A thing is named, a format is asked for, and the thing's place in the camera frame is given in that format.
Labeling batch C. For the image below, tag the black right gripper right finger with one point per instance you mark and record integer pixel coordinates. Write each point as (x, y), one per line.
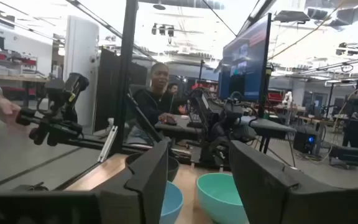
(259, 186)

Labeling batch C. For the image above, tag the grey desk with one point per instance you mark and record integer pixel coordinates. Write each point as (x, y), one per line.
(269, 126)

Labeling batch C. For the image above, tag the black frame post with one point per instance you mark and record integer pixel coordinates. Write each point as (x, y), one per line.
(124, 77)

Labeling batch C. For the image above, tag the black partition panel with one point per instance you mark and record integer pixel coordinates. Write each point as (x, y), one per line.
(106, 93)

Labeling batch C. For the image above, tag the black ceiling light cluster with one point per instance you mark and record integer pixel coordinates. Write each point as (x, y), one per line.
(163, 30)

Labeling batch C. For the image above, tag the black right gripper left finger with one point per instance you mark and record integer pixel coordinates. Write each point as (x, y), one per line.
(145, 186)

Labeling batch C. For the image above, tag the black frame rail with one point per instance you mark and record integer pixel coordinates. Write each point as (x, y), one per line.
(89, 143)

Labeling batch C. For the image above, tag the silver metal bracket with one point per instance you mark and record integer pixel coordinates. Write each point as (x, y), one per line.
(107, 144)

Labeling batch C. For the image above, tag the seated person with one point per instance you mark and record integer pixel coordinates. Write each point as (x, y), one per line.
(149, 102)

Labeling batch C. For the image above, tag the dark grey bowl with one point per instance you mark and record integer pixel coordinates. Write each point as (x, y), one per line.
(173, 168)

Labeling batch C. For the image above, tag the shelf with red bins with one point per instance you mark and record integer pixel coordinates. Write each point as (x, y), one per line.
(8, 62)

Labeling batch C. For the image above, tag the turquoise green bowl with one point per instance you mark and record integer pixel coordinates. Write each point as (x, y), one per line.
(216, 199)

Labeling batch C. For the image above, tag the large black monitor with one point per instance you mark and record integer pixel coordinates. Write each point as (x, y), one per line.
(247, 62)

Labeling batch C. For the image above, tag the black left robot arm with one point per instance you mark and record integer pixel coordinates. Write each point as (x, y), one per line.
(211, 137)

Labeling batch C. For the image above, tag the black computer tower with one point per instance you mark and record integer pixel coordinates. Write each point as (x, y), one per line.
(304, 141)

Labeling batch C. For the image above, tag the white pillar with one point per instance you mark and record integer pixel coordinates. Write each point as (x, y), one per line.
(81, 71)

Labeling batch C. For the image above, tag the blue bowl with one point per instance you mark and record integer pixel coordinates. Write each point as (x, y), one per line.
(171, 205)

